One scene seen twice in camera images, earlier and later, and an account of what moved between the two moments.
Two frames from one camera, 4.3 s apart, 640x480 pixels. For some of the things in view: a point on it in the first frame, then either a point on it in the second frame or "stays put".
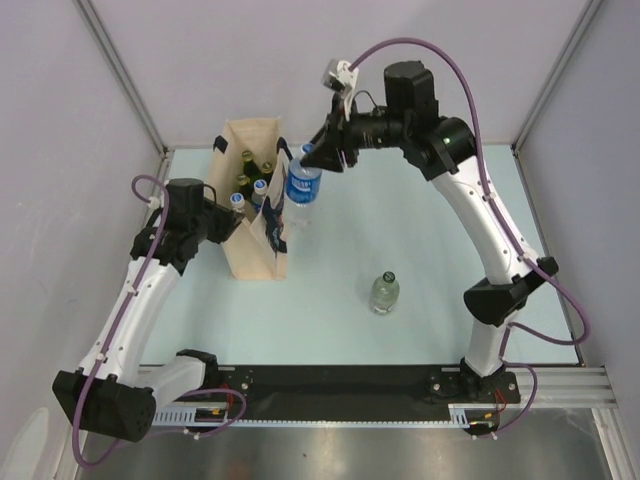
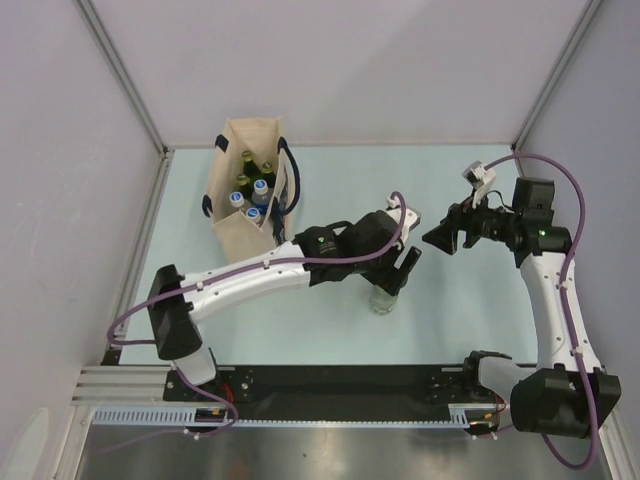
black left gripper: (228, 221) → (390, 277)
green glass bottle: (250, 167) stays put
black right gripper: (336, 132) → (462, 217)
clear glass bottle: (384, 293) stays put
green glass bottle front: (245, 187) stays put
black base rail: (362, 383) stays put
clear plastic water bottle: (237, 200) stays put
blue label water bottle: (303, 184) → (253, 214)
